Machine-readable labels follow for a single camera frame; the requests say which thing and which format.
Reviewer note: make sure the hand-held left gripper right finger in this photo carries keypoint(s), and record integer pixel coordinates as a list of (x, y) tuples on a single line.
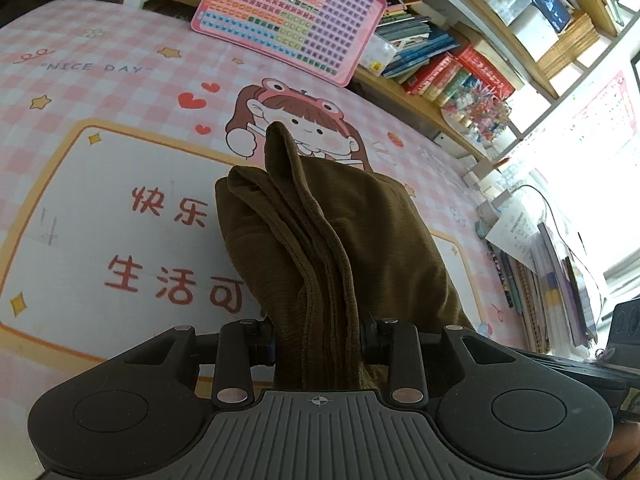
[(370, 345)]

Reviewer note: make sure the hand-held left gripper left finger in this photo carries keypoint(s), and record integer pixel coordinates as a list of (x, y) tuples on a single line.
[(270, 347)]

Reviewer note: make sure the stack of teal books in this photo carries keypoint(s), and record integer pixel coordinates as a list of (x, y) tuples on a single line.
[(415, 40)]

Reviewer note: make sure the white paper sheet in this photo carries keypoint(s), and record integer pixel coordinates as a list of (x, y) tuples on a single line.
[(515, 237)]

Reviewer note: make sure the red boxed book set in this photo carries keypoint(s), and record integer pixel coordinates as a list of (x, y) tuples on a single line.
[(460, 72)]

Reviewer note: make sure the clear plastic case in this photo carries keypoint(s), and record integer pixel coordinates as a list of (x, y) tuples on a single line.
[(377, 55)]

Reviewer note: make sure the colourful paper decoration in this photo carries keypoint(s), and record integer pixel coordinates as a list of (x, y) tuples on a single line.
[(477, 112)]

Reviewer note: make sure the white storage box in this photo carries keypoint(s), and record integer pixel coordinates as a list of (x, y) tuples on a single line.
[(535, 30)]

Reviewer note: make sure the pink wall calendar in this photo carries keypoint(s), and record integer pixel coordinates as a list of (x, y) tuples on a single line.
[(612, 107)]

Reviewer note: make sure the stack of brown notebooks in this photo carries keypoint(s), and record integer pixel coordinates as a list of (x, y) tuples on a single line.
[(572, 45)]

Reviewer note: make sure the pink learning tablet toy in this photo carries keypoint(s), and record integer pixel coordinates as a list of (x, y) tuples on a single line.
[(300, 20)]

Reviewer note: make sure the pink checked cartoon desk mat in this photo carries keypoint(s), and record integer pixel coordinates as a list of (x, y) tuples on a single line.
[(125, 160)]

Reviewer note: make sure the stack of booklets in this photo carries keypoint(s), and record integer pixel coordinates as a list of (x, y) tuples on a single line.
[(550, 300)]

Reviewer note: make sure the olive brown garment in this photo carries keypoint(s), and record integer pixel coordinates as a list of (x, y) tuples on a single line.
[(350, 220)]

